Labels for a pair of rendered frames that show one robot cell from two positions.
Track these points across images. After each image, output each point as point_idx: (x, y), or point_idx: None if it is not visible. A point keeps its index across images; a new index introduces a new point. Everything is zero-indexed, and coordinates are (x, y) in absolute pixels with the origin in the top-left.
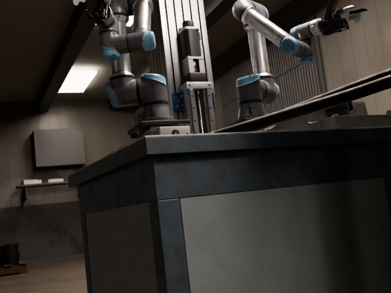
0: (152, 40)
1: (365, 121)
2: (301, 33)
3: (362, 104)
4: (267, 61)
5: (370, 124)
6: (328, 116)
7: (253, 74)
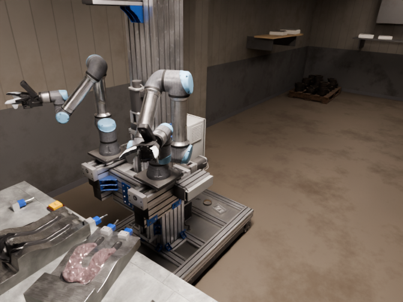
0: (57, 121)
1: None
2: None
3: (16, 260)
4: (179, 132)
5: None
6: (0, 251)
7: None
